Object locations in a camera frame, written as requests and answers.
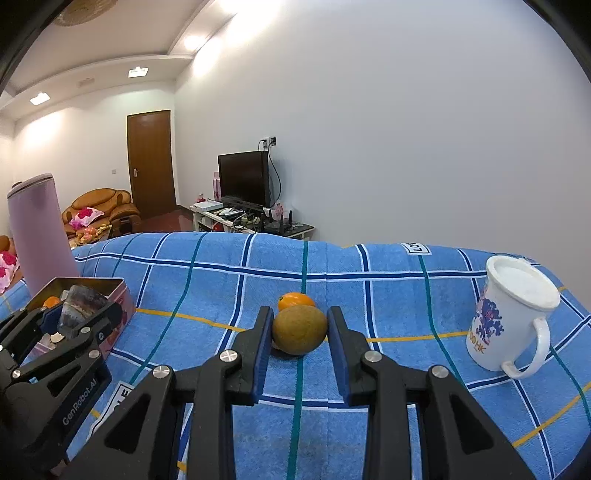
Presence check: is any pink tin box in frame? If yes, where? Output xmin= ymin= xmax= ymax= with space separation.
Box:
xmin=25 ymin=277 xmax=136 ymax=361

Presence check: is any orange leather sofa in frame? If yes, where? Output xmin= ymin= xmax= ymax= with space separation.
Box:
xmin=62 ymin=188 xmax=141 ymax=238

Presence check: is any woven ceiling lamp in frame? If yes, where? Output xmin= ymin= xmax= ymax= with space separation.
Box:
xmin=55 ymin=8 xmax=101 ymax=27

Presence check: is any low coffee table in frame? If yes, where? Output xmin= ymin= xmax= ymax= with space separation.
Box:
xmin=73 ymin=224 xmax=114 ymax=244

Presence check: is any pink floral cushion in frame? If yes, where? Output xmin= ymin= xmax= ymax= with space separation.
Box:
xmin=0 ymin=251 xmax=22 ymax=294
xmin=69 ymin=207 xmax=105 ymax=230

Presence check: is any brown wooden door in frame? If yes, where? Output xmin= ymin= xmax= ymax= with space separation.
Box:
xmin=127 ymin=110 xmax=178 ymax=220

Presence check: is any small brown round fruit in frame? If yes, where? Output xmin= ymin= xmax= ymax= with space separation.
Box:
xmin=271 ymin=305 xmax=328 ymax=356

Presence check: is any pink tumbler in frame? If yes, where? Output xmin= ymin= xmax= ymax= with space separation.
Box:
xmin=6 ymin=174 xmax=80 ymax=296

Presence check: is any black television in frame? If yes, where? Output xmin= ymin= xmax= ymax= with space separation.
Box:
xmin=218 ymin=150 xmax=271 ymax=208

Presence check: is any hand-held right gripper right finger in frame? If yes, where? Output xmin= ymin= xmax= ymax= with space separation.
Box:
xmin=326 ymin=305 xmax=539 ymax=480

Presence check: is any white printed mug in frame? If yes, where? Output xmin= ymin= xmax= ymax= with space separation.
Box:
xmin=466 ymin=255 xmax=562 ymax=380

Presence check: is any blue plaid blanket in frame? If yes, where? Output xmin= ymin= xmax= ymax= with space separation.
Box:
xmin=0 ymin=231 xmax=591 ymax=480

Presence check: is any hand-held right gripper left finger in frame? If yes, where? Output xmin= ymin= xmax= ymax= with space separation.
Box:
xmin=46 ymin=305 xmax=275 ymax=480

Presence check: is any tv stand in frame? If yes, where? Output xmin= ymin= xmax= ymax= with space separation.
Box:
xmin=190 ymin=203 xmax=315 ymax=241

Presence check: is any black power cable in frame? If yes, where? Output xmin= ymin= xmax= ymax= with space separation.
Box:
xmin=269 ymin=148 xmax=283 ymax=209

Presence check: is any black router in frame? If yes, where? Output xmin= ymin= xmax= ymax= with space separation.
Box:
xmin=276 ymin=210 xmax=306 ymax=233

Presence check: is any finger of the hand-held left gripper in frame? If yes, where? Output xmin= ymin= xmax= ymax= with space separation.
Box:
xmin=0 ymin=307 xmax=63 ymax=365
xmin=11 ymin=301 xmax=124 ymax=386

